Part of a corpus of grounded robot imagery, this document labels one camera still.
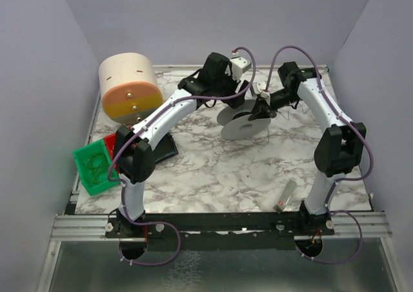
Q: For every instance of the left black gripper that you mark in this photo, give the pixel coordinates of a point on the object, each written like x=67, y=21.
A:
x=241, y=95

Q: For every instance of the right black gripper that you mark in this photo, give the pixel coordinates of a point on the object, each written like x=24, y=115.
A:
x=264, y=104

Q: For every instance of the grey plastic cable spool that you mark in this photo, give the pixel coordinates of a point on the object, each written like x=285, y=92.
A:
x=236, y=124

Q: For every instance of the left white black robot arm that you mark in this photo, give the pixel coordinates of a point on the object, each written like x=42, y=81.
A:
x=219, y=79

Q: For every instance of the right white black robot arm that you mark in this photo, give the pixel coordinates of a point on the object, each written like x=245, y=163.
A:
x=343, y=141

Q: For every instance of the black plastic bin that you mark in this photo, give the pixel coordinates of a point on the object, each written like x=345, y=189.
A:
x=165, y=149

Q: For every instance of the grey metal clip tool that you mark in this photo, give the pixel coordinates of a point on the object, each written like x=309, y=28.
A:
x=284, y=197

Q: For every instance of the beige layered cylinder model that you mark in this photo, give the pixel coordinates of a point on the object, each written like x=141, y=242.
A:
x=129, y=88

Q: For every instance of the red plastic bin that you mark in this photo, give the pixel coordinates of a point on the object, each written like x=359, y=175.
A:
x=109, y=142

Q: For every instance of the green plastic bin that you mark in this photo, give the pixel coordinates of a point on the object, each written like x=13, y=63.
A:
x=92, y=162

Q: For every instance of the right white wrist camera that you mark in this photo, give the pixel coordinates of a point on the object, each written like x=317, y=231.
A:
x=259, y=90

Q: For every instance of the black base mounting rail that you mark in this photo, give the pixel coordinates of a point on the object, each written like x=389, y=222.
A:
x=217, y=243

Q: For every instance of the aluminium extrusion frame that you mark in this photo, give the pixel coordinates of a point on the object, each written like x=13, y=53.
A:
x=361, y=222

